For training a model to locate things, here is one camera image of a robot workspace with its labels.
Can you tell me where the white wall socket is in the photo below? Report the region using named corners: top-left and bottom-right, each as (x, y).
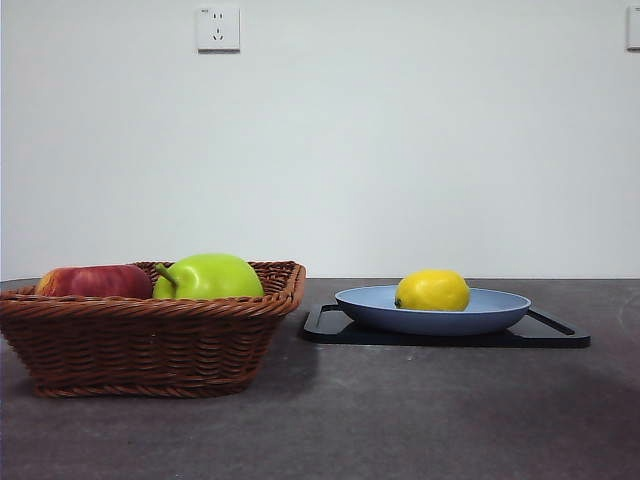
top-left (196, 5), bottom-right (242, 54)

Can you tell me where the red apple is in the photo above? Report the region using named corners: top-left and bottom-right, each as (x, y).
top-left (34, 264), bottom-right (154, 300)

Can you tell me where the black flat tray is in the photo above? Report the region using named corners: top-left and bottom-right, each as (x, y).
top-left (302, 303), bottom-right (592, 350)

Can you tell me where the green apple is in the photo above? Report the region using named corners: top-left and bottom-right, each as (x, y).
top-left (152, 252), bottom-right (265, 301)

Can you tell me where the yellow lemon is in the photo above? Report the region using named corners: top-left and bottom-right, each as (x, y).
top-left (394, 269), bottom-right (471, 313)

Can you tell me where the brown wicker basket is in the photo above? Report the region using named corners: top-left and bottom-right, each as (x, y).
top-left (0, 259), bottom-right (307, 400)

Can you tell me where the blue round plate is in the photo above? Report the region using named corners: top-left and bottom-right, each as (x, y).
top-left (334, 285), bottom-right (532, 337)

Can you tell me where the white wall plate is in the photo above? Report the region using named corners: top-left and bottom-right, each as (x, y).
top-left (626, 6), bottom-right (640, 52)

